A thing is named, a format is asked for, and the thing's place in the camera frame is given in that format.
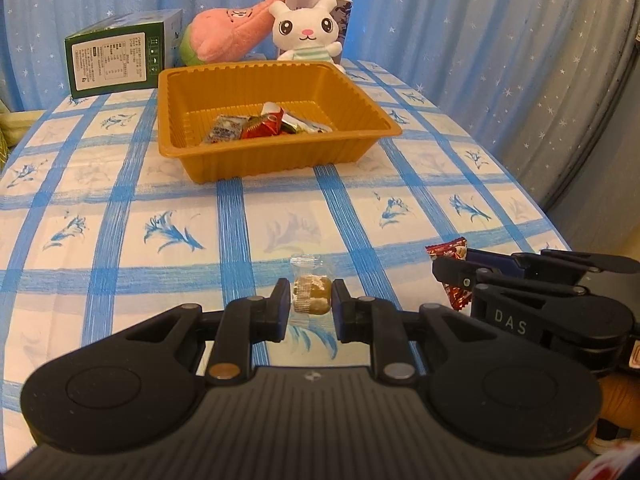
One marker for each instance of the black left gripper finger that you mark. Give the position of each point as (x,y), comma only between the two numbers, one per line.
(234,331)
(377,323)

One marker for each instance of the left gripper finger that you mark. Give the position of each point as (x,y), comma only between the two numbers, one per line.
(552,265)
(484,279)

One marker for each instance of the red gold foil candy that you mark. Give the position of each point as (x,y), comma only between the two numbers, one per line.
(448,267)

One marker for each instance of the clear brown candy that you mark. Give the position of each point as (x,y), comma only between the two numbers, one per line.
(311,289)

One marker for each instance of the clear dark snack packet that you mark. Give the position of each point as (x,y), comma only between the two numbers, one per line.
(226,128)

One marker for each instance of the large red snack packet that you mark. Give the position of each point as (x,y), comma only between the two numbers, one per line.
(262,126)

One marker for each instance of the white green snack bag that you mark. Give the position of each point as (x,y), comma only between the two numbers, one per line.
(292,124)

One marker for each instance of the person's right hand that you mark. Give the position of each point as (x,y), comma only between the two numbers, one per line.
(619,416)

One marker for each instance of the blue checked floral tablecloth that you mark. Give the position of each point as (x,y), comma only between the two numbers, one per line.
(99,231)

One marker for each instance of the orange plastic tray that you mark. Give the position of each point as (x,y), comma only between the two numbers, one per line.
(191,98)

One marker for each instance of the blue star curtain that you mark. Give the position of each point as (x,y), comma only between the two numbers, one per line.
(529,79)

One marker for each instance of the pink starfish plush toy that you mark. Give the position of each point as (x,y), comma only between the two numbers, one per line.
(225,35)

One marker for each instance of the white bunny plush toy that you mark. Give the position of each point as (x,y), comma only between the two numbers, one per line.
(306,34)

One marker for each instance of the green printed carton box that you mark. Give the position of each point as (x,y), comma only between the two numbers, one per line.
(121,53)

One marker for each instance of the pale green sofa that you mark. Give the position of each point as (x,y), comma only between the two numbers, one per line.
(13,127)

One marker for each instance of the white grey paper box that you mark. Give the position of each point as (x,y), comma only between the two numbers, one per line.
(341,13)

